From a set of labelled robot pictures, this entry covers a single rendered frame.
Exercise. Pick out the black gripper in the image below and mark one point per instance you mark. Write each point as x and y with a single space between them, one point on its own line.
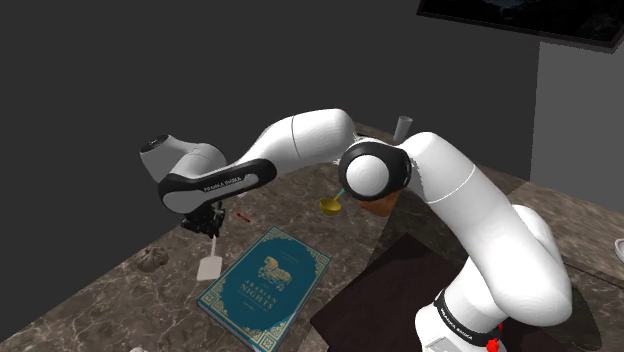
206 222

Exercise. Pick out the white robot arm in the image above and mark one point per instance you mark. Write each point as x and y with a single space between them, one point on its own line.
492 229

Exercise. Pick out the red pen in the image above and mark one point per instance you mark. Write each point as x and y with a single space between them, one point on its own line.
243 217

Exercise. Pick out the white spatula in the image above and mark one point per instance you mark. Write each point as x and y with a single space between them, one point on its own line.
209 268

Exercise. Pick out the teal book with gold print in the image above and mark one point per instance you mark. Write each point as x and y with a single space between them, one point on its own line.
265 287

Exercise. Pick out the small white object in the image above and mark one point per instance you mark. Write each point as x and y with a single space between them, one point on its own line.
138 349

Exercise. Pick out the orange-brown bowl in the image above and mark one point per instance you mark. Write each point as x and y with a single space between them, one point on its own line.
380 204

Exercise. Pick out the dark robot stand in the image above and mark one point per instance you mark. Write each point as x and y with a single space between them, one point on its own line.
385 297

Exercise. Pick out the grey cup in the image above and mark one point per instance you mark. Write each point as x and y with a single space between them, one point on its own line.
402 128

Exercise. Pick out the white dish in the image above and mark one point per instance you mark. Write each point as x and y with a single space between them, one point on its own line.
620 251

